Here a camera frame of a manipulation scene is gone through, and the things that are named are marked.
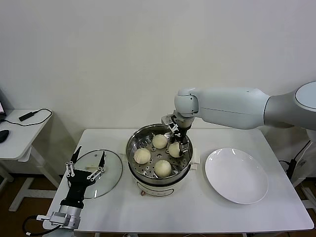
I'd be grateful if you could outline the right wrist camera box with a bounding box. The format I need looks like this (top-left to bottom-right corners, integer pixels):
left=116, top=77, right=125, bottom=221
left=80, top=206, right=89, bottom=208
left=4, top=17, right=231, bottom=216
left=161, top=114, right=180, bottom=132

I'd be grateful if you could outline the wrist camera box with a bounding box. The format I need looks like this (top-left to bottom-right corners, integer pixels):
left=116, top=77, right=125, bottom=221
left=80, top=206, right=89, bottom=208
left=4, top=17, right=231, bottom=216
left=161, top=114, right=180, bottom=132
left=36, top=211, right=72, bottom=227

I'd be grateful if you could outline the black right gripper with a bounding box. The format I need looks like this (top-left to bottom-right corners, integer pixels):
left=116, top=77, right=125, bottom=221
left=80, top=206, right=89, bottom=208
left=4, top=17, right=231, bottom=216
left=162, top=127, right=190, bottom=158

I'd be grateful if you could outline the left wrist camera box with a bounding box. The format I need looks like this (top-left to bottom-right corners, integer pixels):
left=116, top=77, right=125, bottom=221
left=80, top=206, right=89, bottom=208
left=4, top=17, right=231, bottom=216
left=36, top=211, right=72, bottom=227

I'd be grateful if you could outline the white round plate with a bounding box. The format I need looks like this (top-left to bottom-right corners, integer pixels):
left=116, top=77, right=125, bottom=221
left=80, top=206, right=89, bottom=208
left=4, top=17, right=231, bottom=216
left=204, top=147, right=269, bottom=205

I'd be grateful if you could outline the white side table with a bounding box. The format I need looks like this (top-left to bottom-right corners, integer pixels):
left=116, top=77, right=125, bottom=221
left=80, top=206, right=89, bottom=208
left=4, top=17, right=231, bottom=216
left=0, top=109, right=62, bottom=213

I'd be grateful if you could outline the thin black desk cable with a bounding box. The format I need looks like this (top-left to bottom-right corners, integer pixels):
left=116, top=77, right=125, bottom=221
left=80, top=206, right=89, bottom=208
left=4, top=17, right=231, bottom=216
left=0, top=108, right=53, bottom=127

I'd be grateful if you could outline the perforated steel steamer basket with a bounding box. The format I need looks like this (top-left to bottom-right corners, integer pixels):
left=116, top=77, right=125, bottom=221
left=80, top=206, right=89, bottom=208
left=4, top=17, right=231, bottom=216
left=125, top=124, right=194, bottom=185

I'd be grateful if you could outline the black adapter box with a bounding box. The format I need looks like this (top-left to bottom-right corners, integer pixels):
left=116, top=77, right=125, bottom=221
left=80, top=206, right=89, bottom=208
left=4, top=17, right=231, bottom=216
left=18, top=111, right=34, bottom=121

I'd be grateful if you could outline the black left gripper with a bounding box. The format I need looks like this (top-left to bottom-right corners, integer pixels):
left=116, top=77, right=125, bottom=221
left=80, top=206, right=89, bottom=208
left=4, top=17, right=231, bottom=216
left=60, top=146, right=106, bottom=207

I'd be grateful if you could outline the black cable with adapter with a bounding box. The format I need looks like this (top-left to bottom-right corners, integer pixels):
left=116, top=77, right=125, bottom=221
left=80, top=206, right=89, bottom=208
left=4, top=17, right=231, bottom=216
left=278, top=139, right=312, bottom=179

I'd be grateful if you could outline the dark laptop screen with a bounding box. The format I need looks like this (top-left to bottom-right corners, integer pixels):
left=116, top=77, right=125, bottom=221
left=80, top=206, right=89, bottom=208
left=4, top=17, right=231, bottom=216
left=0, top=88, right=7, bottom=124

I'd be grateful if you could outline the glass lid with white handle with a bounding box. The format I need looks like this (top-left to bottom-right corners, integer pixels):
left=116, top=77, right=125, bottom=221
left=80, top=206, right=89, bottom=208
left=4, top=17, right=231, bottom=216
left=67, top=149, right=123, bottom=199

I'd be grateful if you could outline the white steamed baozi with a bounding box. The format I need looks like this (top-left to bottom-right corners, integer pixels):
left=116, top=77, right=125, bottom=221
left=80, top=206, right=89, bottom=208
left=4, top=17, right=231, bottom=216
left=134, top=148, right=151, bottom=165
left=154, top=159, right=172, bottom=178
left=168, top=142, right=182, bottom=158
left=152, top=134, right=168, bottom=150

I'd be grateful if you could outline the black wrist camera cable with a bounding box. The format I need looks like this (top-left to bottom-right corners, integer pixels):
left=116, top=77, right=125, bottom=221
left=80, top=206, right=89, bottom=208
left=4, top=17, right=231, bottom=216
left=22, top=215, right=57, bottom=236

